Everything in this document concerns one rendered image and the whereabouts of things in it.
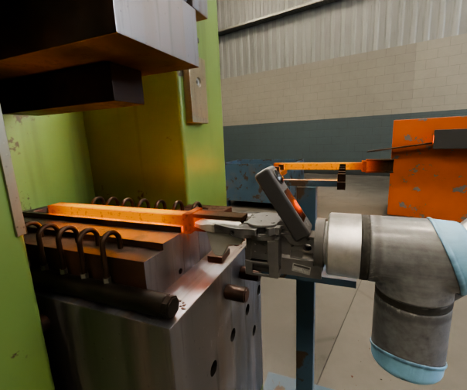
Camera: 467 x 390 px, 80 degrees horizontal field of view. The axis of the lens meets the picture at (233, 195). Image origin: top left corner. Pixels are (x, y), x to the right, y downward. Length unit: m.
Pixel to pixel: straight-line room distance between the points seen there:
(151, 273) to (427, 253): 0.36
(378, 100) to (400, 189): 4.37
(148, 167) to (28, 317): 0.47
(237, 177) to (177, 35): 4.02
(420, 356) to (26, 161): 0.87
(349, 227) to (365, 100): 7.70
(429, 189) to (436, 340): 3.51
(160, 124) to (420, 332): 0.68
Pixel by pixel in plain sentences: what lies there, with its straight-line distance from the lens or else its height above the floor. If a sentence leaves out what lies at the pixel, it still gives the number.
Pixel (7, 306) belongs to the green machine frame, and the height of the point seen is 0.94.
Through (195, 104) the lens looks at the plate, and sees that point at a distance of 0.78.
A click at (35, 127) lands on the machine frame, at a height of 1.19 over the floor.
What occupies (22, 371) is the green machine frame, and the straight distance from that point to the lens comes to 0.53.
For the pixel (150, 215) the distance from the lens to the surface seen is 0.53.
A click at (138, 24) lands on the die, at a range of 0.44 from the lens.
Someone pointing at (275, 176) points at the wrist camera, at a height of 1.09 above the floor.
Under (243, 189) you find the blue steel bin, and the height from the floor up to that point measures 0.31.
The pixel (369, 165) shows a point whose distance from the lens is 1.04.
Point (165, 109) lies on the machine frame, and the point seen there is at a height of 1.22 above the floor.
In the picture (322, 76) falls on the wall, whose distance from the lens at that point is 8.40.
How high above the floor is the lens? 1.14
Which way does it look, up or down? 12 degrees down
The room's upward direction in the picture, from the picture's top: 3 degrees counter-clockwise
